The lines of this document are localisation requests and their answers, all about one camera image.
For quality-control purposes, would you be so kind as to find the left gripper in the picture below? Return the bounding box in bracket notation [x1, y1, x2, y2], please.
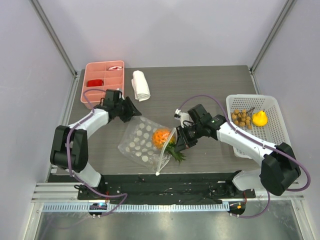
[114, 97, 141, 123]

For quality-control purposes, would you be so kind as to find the pink compartment tray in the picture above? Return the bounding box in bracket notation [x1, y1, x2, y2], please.
[80, 60, 125, 109]

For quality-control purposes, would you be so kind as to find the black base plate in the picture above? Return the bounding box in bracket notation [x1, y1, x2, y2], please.
[77, 174, 256, 205]

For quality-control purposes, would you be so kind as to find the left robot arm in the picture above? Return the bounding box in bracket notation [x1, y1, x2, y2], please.
[50, 89, 142, 200]

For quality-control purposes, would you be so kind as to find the polka dot zip top bag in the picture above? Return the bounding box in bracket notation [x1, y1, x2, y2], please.
[118, 116, 177, 176]

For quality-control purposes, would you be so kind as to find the orange fake pineapple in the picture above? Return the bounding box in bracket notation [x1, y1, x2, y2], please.
[151, 128, 186, 163]

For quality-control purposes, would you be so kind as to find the white perforated basket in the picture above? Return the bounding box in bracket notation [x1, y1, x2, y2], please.
[226, 94, 291, 145]

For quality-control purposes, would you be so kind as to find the fake longan bunch with stem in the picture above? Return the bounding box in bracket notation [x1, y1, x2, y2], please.
[231, 107, 255, 130]

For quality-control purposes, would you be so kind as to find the red white item in tray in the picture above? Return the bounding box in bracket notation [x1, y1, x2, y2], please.
[107, 66, 123, 71]

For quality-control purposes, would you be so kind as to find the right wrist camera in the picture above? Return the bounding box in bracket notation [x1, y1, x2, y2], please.
[174, 108, 190, 127]

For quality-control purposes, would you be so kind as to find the rolled white towel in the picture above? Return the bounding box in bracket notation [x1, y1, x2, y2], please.
[131, 70, 151, 102]

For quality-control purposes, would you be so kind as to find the yellow fake pear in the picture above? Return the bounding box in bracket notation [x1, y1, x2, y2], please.
[252, 110, 268, 127]

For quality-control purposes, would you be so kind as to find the aluminium rail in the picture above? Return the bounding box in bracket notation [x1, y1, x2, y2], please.
[32, 179, 305, 213]

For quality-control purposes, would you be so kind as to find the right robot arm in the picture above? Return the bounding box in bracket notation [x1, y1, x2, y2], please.
[174, 104, 301, 198]

